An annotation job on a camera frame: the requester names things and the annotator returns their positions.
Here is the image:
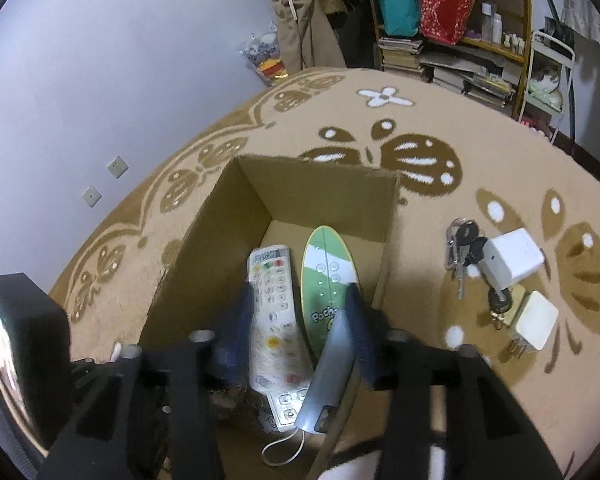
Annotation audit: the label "bunch of keys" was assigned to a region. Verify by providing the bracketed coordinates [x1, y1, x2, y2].
[444, 217, 488, 300]

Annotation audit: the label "light blue power bank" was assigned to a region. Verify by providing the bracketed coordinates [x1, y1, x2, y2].
[261, 320, 361, 467]

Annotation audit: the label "teal bag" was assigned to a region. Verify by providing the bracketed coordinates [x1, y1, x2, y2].
[370, 0, 423, 37]

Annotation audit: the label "cardboard box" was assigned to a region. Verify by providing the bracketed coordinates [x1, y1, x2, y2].
[139, 156, 403, 480]

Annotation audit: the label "khaki pants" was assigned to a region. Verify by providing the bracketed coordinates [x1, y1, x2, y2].
[271, 0, 348, 73]

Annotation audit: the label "red gift bag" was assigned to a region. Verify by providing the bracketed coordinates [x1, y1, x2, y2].
[419, 0, 476, 45]

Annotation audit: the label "wooden bookshelf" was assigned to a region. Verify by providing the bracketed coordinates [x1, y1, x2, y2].
[365, 0, 533, 111]

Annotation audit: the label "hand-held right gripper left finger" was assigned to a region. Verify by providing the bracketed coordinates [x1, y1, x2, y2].
[39, 284, 258, 480]

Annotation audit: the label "black key with brass tag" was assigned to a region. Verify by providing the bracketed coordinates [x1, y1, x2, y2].
[486, 286, 526, 331]

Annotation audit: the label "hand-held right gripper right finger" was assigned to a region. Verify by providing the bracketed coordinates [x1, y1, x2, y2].
[344, 285, 563, 480]

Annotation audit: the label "large white charger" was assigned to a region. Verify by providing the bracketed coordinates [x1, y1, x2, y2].
[480, 227, 546, 292]

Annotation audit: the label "stack of books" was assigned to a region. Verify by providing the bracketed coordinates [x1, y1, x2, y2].
[417, 50, 518, 110]
[377, 36, 425, 73]

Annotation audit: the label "small white plug charger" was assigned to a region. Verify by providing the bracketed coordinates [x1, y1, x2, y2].
[505, 290, 560, 360]

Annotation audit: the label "bag of plush toys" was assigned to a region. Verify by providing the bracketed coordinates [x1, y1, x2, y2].
[237, 20, 291, 86]

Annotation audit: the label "white metal cart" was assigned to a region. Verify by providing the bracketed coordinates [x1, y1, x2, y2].
[517, 29, 576, 143]

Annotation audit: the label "dark hanging coat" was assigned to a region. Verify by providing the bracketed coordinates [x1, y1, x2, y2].
[310, 0, 381, 68]

